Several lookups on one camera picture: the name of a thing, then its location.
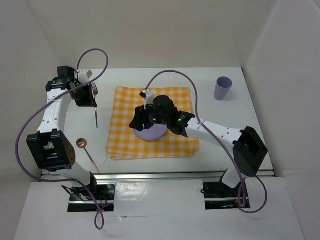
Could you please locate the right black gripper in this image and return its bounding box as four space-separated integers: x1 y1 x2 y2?
129 100 170 131

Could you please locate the copper fork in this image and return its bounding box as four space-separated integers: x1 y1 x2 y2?
91 82 99 129

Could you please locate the lilac plastic plate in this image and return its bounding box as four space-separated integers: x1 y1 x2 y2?
133 124 168 141

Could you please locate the yellow white checkered cloth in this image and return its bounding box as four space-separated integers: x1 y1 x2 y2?
106 86 200 160

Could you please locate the lilac plastic cup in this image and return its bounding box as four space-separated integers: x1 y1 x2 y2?
213 76 233 101

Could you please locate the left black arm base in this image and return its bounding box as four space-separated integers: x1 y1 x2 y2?
61 178 117 213

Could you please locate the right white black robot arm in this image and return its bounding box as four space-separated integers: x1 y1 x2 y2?
129 90 268 196

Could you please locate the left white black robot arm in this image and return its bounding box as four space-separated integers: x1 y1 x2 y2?
26 66 99 200

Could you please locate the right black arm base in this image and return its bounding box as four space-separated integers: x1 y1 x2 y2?
200 179 241 211

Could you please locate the copper spoon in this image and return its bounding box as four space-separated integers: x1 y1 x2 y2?
76 138 101 174

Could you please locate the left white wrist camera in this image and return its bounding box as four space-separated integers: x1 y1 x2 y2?
76 69 93 84

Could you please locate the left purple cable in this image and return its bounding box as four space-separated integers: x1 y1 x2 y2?
15 48 110 230

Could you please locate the purple cable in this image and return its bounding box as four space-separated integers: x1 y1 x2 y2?
144 69 268 214
15 48 110 230

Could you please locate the aluminium front rail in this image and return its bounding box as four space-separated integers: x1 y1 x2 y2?
39 170 275 181

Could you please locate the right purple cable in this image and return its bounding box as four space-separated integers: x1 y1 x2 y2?
144 69 268 214

